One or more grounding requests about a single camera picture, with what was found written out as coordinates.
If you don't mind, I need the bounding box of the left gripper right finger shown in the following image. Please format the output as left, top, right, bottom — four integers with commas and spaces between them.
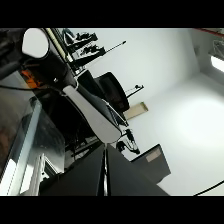
105, 143, 170, 197

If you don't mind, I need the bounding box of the ceiling lamp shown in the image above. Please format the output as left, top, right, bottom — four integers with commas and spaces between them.
209, 54, 224, 73

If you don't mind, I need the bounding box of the silver frame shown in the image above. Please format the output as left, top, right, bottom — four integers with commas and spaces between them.
0, 99, 66, 197

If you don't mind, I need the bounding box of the black office chair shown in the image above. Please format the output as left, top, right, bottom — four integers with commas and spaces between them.
95, 71, 131, 114

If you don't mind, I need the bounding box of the black cable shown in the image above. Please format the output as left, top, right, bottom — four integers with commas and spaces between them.
193, 179, 224, 197

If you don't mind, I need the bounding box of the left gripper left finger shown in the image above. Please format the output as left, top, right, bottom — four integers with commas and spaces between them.
39, 143, 106, 197

